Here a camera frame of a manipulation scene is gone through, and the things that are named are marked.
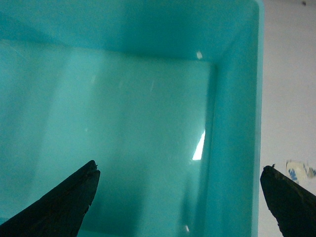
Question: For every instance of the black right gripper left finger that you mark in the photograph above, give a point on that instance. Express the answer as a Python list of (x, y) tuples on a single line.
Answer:
[(60, 212)]

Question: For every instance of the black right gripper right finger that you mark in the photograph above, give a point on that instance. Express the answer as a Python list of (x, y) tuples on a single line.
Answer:
[(293, 206)]

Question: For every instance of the turquoise plastic bin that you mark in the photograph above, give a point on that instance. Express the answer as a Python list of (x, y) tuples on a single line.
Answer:
[(164, 95)]

